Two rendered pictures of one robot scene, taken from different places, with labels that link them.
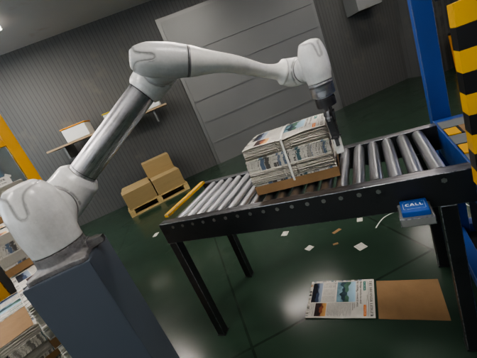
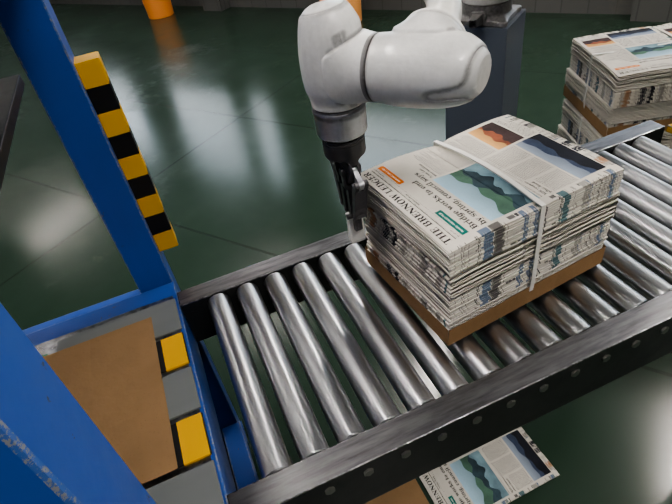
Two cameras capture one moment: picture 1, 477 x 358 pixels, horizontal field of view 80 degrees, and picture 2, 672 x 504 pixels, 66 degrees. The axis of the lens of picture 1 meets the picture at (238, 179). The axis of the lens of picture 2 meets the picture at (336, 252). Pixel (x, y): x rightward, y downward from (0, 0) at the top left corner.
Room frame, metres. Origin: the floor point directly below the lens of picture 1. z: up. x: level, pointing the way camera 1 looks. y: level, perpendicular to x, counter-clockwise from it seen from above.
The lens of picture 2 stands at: (1.64, -1.05, 1.54)
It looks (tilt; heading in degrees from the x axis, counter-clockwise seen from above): 39 degrees down; 135
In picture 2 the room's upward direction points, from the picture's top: 10 degrees counter-clockwise
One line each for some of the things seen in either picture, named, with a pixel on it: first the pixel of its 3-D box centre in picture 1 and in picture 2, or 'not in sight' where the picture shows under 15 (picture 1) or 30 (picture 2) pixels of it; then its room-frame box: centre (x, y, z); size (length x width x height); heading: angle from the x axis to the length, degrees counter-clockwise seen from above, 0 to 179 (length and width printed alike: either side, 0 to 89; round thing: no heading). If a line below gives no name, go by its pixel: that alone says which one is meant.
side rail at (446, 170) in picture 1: (280, 213); (444, 220); (1.11, -0.11, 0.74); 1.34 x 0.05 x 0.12; 61
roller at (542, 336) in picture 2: (303, 178); (480, 277); (1.30, -0.29, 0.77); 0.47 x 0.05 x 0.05; 151
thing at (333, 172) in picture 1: (321, 163); (435, 276); (1.25, -0.38, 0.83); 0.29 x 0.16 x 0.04; 156
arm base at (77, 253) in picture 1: (69, 250); (484, 10); (0.87, 0.59, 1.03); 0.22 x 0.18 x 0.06; 97
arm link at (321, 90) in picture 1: (322, 89); (340, 118); (1.09, -0.43, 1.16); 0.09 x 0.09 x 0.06
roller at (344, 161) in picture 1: (343, 169); (397, 311); (1.20, -0.46, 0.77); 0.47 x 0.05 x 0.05; 151
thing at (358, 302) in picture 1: (340, 297); (478, 461); (1.32, -0.27, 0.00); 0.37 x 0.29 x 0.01; 61
